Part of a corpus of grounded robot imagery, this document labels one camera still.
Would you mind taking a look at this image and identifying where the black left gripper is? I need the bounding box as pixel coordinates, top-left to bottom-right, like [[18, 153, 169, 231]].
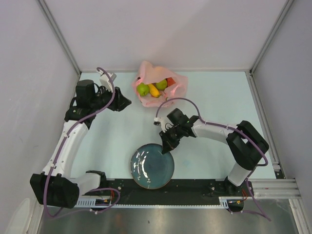
[[90, 83, 131, 112]]

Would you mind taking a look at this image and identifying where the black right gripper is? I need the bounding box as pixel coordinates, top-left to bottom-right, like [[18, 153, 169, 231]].
[[159, 125, 184, 154]]

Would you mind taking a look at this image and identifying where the green fake pear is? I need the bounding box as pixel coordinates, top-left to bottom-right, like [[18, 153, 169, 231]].
[[136, 83, 150, 97]]

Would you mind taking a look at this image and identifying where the dark teal ceramic plate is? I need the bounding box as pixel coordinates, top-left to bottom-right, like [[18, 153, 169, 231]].
[[130, 143, 175, 190]]

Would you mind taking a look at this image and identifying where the yellow fake lemon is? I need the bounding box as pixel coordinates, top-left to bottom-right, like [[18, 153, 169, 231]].
[[148, 84, 161, 98]]

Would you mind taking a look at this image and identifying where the pink plastic bag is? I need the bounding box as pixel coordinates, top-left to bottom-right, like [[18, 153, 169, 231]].
[[132, 61, 188, 107]]

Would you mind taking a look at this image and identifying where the green fake apple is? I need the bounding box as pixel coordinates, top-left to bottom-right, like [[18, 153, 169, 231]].
[[155, 79, 168, 91]]

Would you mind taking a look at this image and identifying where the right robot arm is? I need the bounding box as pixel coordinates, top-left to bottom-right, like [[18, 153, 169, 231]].
[[154, 108, 269, 195]]

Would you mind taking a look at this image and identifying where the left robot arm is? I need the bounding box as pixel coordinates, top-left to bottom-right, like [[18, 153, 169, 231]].
[[30, 79, 132, 209]]

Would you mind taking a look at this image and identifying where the red fake fruit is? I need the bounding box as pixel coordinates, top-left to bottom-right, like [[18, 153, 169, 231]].
[[166, 77, 176, 87]]

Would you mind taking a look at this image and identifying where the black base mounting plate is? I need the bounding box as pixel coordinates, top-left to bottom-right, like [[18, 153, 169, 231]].
[[80, 178, 254, 205]]

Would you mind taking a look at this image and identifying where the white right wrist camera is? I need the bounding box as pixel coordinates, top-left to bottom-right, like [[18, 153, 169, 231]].
[[154, 117, 168, 128]]

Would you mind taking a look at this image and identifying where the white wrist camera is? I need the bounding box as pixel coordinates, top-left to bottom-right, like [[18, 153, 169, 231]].
[[99, 73, 117, 92], [154, 117, 168, 128]]

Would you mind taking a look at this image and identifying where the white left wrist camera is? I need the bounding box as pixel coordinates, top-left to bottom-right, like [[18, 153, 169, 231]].
[[99, 73, 117, 92]]

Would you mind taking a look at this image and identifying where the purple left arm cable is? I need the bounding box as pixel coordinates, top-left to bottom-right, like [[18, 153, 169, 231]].
[[43, 67, 121, 218]]

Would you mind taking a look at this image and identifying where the white slotted cable duct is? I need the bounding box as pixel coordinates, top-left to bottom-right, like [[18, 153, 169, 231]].
[[75, 197, 96, 208]]

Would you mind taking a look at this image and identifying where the aluminium frame rail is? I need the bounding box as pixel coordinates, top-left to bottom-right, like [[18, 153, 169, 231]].
[[250, 179, 301, 199]]

